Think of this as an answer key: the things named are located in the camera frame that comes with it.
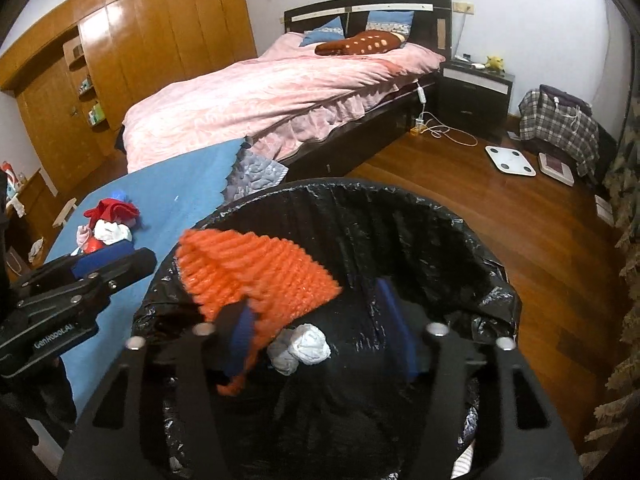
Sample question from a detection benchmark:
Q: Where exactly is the orange foam mesh sheet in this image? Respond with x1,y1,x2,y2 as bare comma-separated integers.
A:
176,229,342,396

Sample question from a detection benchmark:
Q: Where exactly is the white paper wad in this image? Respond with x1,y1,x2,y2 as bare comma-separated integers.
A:
288,324,331,365

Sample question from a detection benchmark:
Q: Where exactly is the black white nightstand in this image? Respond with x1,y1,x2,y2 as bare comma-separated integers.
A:
436,62,514,140

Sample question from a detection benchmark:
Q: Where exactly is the black bed headboard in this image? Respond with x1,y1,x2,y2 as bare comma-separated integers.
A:
283,0,454,61

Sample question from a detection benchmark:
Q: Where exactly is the white crumpled cloth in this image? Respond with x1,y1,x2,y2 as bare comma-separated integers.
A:
74,220,132,255

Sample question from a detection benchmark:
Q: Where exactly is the black bag trash bin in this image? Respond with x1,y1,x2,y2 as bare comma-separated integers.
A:
130,176,523,480

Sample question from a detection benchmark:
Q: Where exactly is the wooden side desk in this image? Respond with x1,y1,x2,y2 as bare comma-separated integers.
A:
4,171,60,281

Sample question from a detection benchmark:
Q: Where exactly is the red fabric glove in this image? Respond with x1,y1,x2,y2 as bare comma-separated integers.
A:
84,198,140,240

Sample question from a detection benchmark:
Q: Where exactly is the yellow plush toy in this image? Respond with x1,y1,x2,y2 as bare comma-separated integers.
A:
485,55,506,74

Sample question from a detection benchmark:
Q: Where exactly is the wooden wardrobe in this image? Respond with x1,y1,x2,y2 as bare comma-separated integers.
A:
1,0,256,194

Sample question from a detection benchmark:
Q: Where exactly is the grey sock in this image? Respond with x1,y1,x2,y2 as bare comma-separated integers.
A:
267,328,299,376

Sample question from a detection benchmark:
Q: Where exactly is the pink quilt bed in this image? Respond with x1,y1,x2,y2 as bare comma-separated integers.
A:
122,32,444,172

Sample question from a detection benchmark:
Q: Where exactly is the white charger cable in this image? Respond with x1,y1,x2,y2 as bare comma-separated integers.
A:
412,84,480,149

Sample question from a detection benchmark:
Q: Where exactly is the white small stool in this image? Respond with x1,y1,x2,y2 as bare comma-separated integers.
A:
52,197,77,229

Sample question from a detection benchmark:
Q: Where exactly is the blue pillow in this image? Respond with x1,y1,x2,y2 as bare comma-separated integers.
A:
366,11,414,38
299,16,345,47

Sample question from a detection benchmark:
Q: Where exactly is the white bathroom scale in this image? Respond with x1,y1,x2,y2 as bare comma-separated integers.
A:
485,145,536,178

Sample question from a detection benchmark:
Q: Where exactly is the blue table cloth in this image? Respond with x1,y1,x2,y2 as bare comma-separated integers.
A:
47,139,248,412

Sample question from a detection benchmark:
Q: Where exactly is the blue left pillow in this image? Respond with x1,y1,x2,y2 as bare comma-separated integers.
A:
299,16,345,47

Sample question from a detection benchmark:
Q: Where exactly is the brown dotted pillow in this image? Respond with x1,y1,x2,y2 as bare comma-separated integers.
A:
314,29,406,56

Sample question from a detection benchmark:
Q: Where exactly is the blue right pillow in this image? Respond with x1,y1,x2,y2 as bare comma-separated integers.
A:
366,11,414,38

